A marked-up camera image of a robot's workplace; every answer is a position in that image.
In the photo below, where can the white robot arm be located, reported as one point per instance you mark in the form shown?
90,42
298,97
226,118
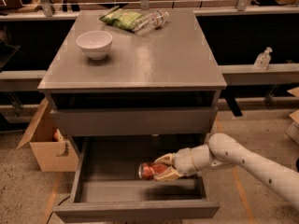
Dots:
222,150

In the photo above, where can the white ceramic bowl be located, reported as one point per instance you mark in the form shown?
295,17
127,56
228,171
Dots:
95,44

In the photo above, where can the closed grey top drawer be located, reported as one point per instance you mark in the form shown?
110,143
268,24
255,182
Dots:
112,122

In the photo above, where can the grey drawer cabinet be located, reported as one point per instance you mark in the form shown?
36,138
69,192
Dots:
172,67

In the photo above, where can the grey metal rail shelf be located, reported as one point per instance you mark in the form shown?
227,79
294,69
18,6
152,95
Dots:
234,75

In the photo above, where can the clear hand sanitizer bottle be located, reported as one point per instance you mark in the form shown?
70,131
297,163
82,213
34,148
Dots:
263,59

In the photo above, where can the red coke can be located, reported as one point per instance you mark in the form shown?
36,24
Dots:
148,170

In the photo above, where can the clear plastic water bottle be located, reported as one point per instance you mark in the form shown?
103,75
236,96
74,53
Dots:
152,21

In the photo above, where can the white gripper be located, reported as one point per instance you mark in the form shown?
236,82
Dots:
183,161

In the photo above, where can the brown cardboard box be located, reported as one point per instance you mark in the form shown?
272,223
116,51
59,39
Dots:
53,153

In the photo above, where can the open grey middle drawer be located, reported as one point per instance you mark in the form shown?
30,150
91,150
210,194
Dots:
107,186

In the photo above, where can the green chip bag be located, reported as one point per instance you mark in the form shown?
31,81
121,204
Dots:
124,19

